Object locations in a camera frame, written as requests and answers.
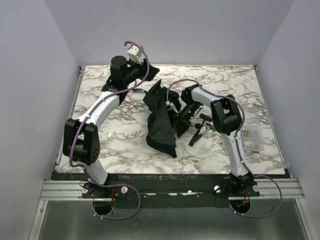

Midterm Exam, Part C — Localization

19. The black folding umbrella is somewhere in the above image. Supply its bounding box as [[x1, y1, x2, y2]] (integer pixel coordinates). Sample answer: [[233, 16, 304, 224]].
[[143, 80, 177, 158]]

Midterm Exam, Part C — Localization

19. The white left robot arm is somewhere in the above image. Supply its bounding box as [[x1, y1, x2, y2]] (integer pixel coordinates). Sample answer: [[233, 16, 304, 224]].
[[62, 55, 160, 185]]

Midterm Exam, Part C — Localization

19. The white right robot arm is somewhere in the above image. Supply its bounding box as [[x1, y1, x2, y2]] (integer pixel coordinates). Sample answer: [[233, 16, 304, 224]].
[[174, 84, 254, 192]]

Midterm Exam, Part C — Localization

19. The clear plastic screw box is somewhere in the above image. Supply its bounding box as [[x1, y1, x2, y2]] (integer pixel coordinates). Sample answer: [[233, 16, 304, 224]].
[[241, 111, 264, 153]]

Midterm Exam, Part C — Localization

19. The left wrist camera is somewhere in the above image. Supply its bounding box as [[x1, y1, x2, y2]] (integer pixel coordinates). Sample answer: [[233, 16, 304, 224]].
[[125, 44, 145, 65]]

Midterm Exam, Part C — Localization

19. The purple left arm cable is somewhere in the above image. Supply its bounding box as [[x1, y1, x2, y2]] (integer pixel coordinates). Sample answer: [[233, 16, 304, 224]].
[[68, 39, 151, 187]]

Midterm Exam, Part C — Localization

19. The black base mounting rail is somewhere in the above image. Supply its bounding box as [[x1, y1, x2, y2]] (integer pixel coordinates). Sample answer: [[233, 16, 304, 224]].
[[51, 172, 260, 209]]

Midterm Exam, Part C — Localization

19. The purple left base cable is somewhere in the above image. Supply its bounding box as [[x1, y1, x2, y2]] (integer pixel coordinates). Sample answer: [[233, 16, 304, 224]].
[[91, 184, 142, 222]]

